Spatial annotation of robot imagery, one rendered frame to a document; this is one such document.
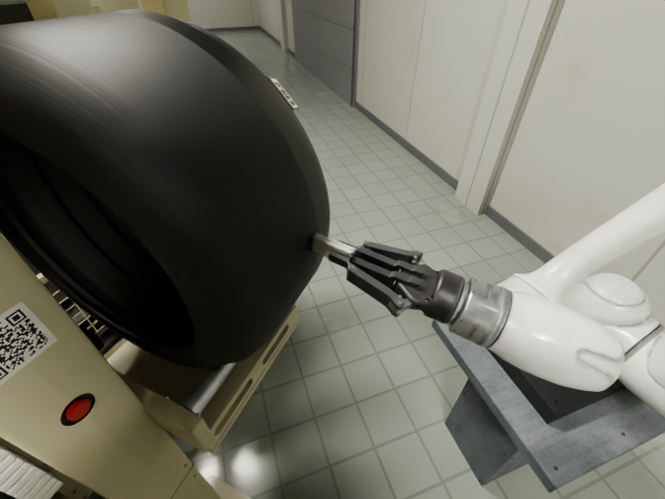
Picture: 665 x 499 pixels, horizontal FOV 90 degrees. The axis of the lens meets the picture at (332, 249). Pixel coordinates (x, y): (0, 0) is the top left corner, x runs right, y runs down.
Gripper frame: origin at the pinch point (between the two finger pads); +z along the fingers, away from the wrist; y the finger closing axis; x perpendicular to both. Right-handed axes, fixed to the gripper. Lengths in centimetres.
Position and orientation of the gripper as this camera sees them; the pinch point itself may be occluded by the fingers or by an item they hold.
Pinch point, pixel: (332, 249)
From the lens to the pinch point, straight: 53.4
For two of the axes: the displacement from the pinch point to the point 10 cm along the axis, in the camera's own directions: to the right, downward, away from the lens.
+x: -1.3, 7.1, 7.0
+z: -9.0, -3.8, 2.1
